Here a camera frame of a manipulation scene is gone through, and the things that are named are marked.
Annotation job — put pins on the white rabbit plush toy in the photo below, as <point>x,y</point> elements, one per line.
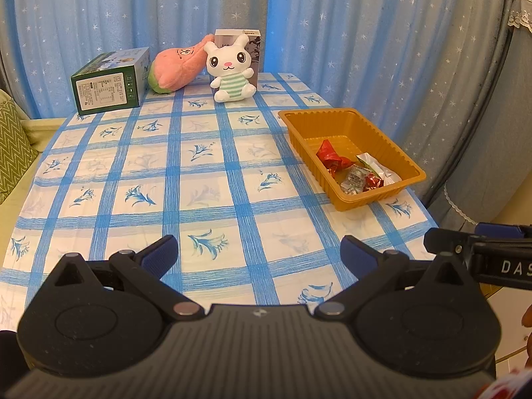
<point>228,62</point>

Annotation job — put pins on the green zigzag pillow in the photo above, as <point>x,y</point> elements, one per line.
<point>12,149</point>

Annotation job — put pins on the large red snack packet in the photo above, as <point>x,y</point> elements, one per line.
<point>328,153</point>

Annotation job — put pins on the person's right hand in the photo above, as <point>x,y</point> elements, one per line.
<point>528,316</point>

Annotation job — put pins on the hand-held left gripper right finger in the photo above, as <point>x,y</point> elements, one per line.
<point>353,252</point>

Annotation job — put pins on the silver foil pouch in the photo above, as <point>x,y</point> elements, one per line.
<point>384,172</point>

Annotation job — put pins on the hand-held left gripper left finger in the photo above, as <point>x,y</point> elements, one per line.
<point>164,251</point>

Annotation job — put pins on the blue checked tablecloth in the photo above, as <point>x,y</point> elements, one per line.
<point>249,224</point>

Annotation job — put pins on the small red candy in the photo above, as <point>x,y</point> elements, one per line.
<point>333,170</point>

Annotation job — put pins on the cream sofa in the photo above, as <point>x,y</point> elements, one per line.
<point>41,126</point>

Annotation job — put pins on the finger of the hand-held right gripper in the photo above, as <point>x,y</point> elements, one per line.
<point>447,241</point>
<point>498,230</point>

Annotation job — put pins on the grey white cardboard box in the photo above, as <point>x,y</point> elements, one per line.
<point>255,48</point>

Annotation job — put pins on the clear dark snack packet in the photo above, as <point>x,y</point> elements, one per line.
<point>353,178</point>

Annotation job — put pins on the red white candy packet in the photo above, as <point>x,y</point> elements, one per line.
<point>373,183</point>

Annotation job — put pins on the grey star curtain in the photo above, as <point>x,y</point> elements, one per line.
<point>478,153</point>

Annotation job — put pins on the red white patterned clothing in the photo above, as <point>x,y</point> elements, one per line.
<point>509,386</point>

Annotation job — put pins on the pink plush toy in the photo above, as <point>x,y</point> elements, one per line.
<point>178,68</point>

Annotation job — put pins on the blue star curtain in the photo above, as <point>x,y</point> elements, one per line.
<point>124,8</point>
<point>353,29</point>

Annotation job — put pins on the green cardboard box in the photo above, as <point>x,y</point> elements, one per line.
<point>104,91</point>

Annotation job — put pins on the orange plastic tray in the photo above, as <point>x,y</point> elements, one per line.
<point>324,126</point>

